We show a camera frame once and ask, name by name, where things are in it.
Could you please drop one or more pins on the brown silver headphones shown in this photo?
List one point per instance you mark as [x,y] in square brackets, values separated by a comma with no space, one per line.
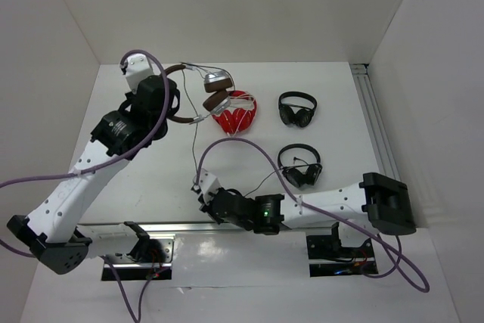
[216,82]

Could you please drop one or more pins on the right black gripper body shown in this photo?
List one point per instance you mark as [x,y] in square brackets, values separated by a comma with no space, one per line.
[206,207]

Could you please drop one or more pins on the far black headphones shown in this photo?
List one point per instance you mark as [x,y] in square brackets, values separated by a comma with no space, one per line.
[295,114]

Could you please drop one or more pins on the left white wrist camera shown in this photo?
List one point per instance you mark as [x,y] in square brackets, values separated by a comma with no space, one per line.
[136,68]

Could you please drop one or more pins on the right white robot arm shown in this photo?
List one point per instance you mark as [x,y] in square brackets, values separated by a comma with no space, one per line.
[377,199]

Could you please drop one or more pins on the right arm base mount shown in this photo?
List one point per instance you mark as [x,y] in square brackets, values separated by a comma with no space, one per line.
[330,255]

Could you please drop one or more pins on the aluminium rail right side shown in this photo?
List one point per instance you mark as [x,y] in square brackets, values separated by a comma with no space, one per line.
[374,121]

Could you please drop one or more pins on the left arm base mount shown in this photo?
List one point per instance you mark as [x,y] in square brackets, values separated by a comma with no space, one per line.
[156,263]

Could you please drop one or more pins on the black headphones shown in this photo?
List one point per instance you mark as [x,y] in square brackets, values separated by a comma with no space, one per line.
[293,174]
[295,114]

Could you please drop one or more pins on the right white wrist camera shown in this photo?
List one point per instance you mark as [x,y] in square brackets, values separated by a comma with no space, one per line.
[205,186]

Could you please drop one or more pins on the red headphones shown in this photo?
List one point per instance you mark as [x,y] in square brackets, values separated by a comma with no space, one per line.
[240,114]

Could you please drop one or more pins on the near black headphones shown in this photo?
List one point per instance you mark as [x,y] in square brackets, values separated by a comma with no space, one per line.
[293,174]

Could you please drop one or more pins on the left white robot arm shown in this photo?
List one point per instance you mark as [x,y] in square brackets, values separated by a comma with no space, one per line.
[52,231]

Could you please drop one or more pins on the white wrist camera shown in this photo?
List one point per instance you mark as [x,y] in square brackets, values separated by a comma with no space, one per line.
[205,186]
[136,68]

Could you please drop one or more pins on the aluminium rail front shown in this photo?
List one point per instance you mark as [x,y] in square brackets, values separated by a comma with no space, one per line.
[188,227]

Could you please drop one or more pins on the aluminium rail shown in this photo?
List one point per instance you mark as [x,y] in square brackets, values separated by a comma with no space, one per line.
[188,227]
[374,121]

